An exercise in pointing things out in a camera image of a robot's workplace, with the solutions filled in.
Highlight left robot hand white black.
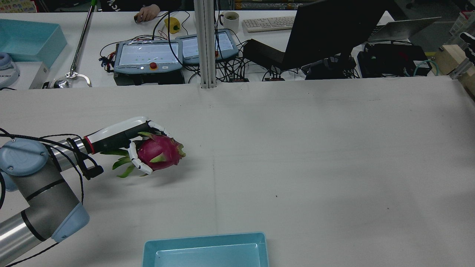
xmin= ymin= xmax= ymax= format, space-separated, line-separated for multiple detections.
xmin=84 ymin=116 xmax=171 ymax=175

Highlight pink dragon fruit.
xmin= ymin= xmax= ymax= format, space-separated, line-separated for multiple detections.
xmin=100 ymin=132 xmax=187 ymax=178

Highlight black controller box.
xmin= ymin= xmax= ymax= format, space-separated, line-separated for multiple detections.
xmin=114 ymin=70 xmax=186 ymax=86

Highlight teach pendant red button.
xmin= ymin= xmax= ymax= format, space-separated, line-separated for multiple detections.
xmin=113 ymin=40 xmax=184 ymax=75

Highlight white box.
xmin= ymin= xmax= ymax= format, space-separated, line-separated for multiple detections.
xmin=29 ymin=61 xmax=50 ymax=89

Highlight metal pole green tip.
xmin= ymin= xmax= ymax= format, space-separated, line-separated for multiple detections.
xmin=56 ymin=0 xmax=98 ymax=88

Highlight yellow toy pepper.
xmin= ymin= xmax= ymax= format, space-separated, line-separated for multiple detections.
xmin=164 ymin=17 xmax=181 ymax=34

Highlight white round appliance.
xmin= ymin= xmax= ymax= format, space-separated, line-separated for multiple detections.
xmin=0 ymin=52 xmax=20 ymax=89

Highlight person in black jacket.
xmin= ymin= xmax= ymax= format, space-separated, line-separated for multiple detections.
xmin=99 ymin=0 xmax=161 ymax=23

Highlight deep light blue bin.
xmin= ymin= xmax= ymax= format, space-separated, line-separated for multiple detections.
xmin=0 ymin=19 xmax=68 ymax=68

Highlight grey blue teach pendant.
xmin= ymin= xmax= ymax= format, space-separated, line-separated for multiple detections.
xmin=175 ymin=29 xmax=239 ymax=66

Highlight shallow light blue tray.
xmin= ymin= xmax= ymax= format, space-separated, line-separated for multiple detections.
xmin=142 ymin=232 xmax=269 ymax=267

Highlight white mug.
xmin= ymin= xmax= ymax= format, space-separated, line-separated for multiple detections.
xmin=219 ymin=11 xmax=240 ymax=34

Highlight colourful printed box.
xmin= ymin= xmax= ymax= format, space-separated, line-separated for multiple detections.
xmin=0 ymin=0 xmax=37 ymax=13

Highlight white keyboard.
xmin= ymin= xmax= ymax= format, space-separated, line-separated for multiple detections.
xmin=242 ymin=16 xmax=297 ymax=33

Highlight black monitor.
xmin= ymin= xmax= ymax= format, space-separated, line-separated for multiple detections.
xmin=282 ymin=0 xmax=388 ymax=80

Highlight black electronics box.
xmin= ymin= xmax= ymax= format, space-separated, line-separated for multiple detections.
xmin=357 ymin=43 xmax=426 ymax=78

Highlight silver laptop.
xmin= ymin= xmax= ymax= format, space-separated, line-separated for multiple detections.
xmin=367 ymin=17 xmax=442 ymax=42

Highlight wooden block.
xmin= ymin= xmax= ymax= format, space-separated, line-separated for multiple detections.
xmin=434 ymin=44 xmax=468 ymax=76

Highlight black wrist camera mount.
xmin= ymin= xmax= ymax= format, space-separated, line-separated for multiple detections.
xmin=76 ymin=138 xmax=104 ymax=181

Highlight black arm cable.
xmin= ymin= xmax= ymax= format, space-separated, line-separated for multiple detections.
xmin=0 ymin=128 xmax=86 ymax=205

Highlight aluminium profile post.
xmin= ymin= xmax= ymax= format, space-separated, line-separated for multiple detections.
xmin=193 ymin=0 xmax=217 ymax=89

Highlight tangled black cables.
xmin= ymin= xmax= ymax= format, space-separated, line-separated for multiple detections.
xmin=215 ymin=52 xmax=308 ymax=83

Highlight green cable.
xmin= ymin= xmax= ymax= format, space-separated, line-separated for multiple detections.
xmin=413 ymin=59 xmax=440 ymax=77

